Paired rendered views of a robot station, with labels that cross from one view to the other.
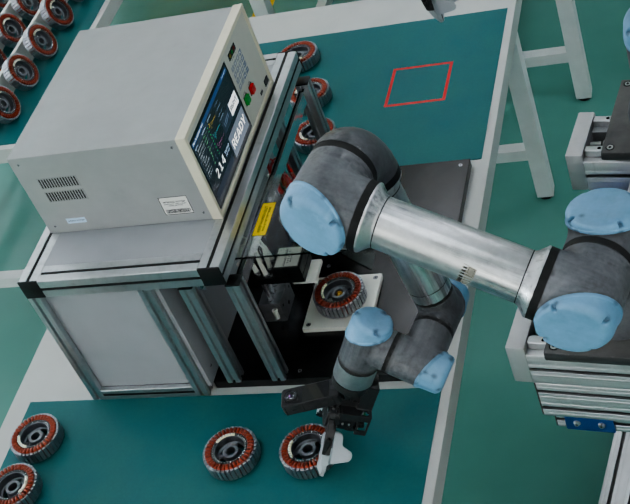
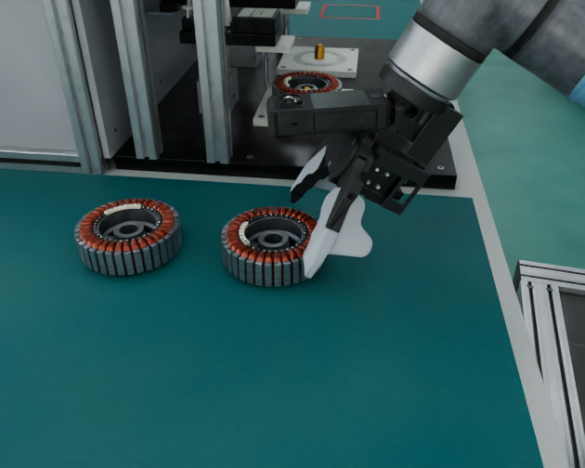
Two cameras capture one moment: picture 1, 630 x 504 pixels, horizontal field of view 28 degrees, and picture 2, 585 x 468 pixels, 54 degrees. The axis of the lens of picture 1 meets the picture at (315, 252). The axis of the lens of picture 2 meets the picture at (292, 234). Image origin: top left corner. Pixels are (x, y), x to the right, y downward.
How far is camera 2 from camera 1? 1.87 m
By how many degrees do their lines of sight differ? 17
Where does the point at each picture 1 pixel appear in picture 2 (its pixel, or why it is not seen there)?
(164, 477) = not seen: outside the picture
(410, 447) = (452, 261)
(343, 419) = (381, 165)
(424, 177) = (379, 45)
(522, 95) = not seen: hidden behind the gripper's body
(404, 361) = not seen: outside the picture
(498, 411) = not seen: hidden behind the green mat
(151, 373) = (18, 124)
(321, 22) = not seen: outside the picture
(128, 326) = not seen: outside the picture
